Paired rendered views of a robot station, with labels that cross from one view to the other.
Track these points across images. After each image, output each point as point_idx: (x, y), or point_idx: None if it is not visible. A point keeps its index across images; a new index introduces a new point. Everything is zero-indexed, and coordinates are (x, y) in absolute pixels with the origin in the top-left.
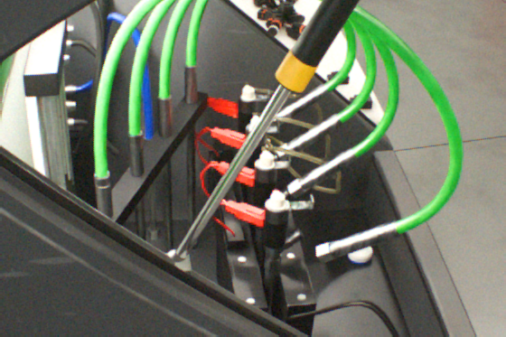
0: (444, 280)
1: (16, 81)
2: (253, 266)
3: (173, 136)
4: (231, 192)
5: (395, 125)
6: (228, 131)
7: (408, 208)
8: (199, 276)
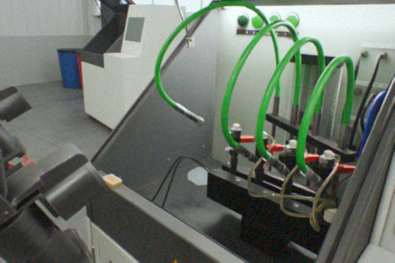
0: (162, 217)
1: (284, 46)
2: (245, 172)
3: (310, 135)
4: (294, 184)
5: None
6: (310, 155)
7: (221, 253)
8: (185, 42)
